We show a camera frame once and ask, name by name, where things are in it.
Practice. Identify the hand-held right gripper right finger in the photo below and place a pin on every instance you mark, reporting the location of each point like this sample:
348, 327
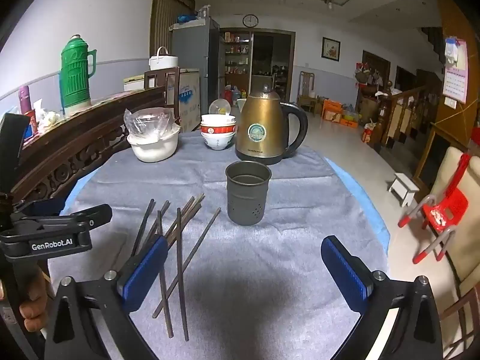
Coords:
343, 270

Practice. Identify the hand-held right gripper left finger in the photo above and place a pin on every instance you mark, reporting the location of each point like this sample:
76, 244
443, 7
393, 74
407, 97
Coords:
144, 270

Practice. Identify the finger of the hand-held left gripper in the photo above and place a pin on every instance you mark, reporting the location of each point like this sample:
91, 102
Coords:
48, 207
93, 215

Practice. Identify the bunch of dark chopsticks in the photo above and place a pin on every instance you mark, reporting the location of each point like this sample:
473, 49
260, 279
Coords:
180, 255

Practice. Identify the grey metal chopstick holder cup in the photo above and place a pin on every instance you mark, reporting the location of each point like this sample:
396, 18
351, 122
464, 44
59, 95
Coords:
247, 195

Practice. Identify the person's left hand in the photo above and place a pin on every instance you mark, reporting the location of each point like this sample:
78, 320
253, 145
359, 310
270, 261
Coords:
33, 303

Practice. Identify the carved dark wooden bench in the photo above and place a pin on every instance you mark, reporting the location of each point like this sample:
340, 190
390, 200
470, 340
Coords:
75, 150

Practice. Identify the blue table cover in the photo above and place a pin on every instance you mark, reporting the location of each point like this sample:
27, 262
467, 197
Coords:
365, 202

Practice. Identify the grey towel cloth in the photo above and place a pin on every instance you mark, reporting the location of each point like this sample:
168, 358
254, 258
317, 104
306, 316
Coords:
262, 255

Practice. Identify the white plastic bag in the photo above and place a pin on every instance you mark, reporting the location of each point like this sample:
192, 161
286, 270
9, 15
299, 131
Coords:
47, 118

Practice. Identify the large white bowl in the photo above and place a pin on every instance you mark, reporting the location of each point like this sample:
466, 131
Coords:
153, 150

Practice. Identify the white small stool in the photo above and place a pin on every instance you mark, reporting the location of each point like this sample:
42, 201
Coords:
404, 189

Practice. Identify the clear plastic bag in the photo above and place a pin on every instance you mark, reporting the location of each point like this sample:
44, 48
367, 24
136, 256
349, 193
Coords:
148, 122

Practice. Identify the pink bottle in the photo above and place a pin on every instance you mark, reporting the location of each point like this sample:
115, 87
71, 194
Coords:
24, 99

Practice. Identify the red child chair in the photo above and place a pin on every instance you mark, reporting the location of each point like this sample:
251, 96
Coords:
448, 202

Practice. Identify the green thermos flask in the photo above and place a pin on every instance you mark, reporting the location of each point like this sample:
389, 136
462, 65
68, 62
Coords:
75, 78

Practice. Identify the cream cushioned wooden chair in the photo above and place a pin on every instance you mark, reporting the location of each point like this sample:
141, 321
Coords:
450, 180

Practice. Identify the white bowl with red mark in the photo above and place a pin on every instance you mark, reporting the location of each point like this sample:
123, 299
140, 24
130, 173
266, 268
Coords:
219, 141

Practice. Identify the brown wooden chair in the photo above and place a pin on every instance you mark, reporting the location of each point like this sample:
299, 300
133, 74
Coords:
171, 86

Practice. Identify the red patterned bowl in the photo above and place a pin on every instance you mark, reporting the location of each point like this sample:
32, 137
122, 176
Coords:
219, 129

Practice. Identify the white chest freezer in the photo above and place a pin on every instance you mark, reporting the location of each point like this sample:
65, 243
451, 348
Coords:
187, 90

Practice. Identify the white plain bowl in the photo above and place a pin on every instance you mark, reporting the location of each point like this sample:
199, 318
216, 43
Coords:
219, 120

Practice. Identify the orange cardboard box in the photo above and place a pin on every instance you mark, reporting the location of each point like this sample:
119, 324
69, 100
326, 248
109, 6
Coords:
332, 110

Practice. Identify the gold electric kettle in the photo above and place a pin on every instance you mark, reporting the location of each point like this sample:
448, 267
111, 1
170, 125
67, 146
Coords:
258, 131

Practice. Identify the round white dish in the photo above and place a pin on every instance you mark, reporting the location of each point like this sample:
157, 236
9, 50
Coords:
219, 107

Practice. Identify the wooden stair railing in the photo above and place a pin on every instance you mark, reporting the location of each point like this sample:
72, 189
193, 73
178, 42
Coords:
403, 112

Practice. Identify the wooden chair with tall back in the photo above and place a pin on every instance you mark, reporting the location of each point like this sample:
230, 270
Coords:
306, 86

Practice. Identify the grey refrigerator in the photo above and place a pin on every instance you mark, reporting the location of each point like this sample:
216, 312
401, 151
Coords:
191, 52

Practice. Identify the wooden shelf cabinet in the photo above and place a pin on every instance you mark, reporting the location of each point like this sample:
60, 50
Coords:
236, 63

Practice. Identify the framed wall picture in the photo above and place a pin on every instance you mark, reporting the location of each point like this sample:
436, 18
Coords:
330, 48

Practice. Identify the pink wall calendar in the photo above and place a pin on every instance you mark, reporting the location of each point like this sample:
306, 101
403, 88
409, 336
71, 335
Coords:
455, 78

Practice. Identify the round wall clock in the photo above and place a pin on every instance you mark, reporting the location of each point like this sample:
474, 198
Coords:
250, 20

